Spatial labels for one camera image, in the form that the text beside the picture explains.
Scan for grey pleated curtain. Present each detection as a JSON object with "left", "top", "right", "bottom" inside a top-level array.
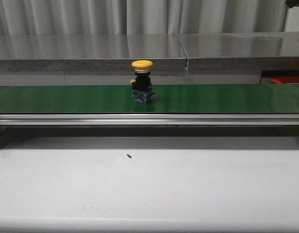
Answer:
[{"left": 0, "top": 0, "right": 287, "bottom": 35}]

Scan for grey right back bench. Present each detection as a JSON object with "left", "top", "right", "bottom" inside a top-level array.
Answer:
[{"left": 179, "top": 32, "right": 299, "bottom": 71}]

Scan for aluminium conveyor frame rail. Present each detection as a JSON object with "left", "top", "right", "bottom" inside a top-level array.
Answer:
[{"left": 0, "top": 114, "right": 299, "bottom": 127}]

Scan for yellow mushroom push button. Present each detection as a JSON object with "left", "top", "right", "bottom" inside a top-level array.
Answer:
[{"left": 130, "top": 60, "right": 155, "bottom": 104}]

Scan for grey left back bench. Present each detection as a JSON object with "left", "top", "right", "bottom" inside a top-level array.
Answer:
[{"left": 0, "top": 34, "right": 187, "bottom": 72}]

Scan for grey bench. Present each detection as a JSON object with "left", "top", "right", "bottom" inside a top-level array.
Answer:
[
  {"left": 0, "top": 34, "right": 187, "bottom": 72},
  {"left": 179, "top": 32, "right": 299, "bottom": 71}
]

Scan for red plastic bin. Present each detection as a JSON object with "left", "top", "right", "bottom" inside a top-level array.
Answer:
[{"left": 271, "top": 76, "right": 299, "bottom": 84}]

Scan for green conveyor belt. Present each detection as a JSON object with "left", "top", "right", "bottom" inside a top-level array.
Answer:
[{"left": 0, "top": 84, "right": 299, "bottom": 114}]

